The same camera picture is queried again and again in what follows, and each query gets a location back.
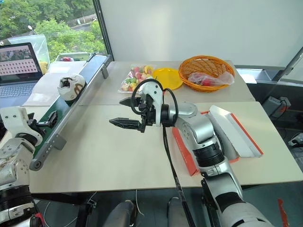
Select dark window frame post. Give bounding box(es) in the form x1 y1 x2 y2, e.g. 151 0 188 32
93 0 116 62

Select slanted grey metal pole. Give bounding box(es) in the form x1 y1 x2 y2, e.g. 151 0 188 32
272 45 303 82

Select beige cardboard sheet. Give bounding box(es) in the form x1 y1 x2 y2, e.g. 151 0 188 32
22 60 87 107

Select orange woven basket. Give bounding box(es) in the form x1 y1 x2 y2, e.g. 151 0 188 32
178 55 236 93

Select clear tray with items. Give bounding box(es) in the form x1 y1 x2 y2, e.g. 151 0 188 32
55 52 94 63

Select yellow soft object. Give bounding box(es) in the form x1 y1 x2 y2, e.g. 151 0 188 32
38 61 49 75

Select large clear plastic bag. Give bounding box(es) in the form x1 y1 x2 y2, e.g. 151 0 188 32
9 34 51 65

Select clear bag with red items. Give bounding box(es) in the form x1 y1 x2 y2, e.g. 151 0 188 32
187 70 235 87

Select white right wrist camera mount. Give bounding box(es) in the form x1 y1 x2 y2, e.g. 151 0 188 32
138 81 164 128

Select yellow plastic plate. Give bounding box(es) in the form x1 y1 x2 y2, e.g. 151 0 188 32
151 67 184 91

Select green conveyor belt silver frame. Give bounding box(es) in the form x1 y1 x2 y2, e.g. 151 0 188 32
29 54 112 171

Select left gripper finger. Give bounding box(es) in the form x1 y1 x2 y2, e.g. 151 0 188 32
37 120 54 131
46 110 59 124

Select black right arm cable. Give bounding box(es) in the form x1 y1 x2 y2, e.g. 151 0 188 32
131 79 197 227

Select clear bag of colourful fruit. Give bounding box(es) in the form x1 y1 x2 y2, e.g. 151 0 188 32
117 64 157 94

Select dark rounded shape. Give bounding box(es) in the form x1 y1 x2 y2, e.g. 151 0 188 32
107 200 138 227

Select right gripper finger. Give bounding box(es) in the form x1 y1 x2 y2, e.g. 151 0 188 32
119 96 142 107
108 117 145 133

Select red tape strip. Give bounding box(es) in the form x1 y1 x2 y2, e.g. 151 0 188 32
276 198 288 227

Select grey laptop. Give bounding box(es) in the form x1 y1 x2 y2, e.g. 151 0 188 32
0 42 44 99

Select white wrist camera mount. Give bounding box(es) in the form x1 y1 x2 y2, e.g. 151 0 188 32
138 81 164 128
0 106 45 143

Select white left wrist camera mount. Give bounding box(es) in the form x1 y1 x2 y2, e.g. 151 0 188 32
0 106 45 143

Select orange and white shoebox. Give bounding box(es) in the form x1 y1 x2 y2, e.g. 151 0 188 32
171 105 265 177

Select grey power adapter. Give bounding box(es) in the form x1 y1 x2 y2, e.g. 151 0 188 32
261 96 292 118

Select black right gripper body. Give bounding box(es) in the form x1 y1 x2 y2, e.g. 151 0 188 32
138 94 157 133

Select thin white cable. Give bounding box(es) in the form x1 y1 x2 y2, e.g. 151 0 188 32
134 189 145 217

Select grey device on floor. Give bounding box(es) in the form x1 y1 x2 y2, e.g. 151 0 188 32
287 132 303 148

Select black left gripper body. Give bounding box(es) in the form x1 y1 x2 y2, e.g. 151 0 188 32
27 113 48 143

